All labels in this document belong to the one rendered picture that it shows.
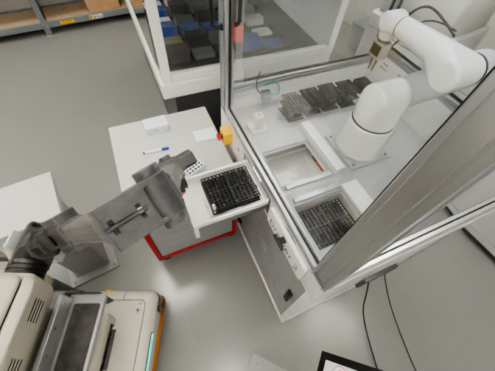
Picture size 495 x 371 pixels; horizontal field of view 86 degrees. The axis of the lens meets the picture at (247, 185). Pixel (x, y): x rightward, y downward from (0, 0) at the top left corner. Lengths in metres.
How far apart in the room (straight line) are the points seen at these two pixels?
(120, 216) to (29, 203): 1.17
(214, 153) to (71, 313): 0.96
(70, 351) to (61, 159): 2.10
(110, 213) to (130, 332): 1.29
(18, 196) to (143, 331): 0.90
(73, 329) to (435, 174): 0.93
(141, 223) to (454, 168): 0.47
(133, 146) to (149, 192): 1.17
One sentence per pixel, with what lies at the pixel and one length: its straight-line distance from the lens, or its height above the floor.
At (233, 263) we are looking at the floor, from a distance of 1.99.
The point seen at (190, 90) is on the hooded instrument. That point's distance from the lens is 1.79.
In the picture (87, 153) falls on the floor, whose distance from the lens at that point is 2.79.
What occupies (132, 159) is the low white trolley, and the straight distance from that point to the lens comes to 1.55.
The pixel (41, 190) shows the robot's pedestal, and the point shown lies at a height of 0.76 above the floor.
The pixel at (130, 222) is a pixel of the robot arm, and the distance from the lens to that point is 0.45.
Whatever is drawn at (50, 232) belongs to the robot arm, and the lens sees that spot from 0.80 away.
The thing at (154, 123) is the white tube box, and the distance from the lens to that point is 1.63.
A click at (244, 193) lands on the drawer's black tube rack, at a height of 0.87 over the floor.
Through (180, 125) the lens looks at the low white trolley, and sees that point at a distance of 1.67.
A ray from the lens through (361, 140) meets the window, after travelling 0.61.
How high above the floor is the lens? 1.89
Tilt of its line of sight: 56 degrees down
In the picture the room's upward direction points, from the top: 6 degrees clockwise
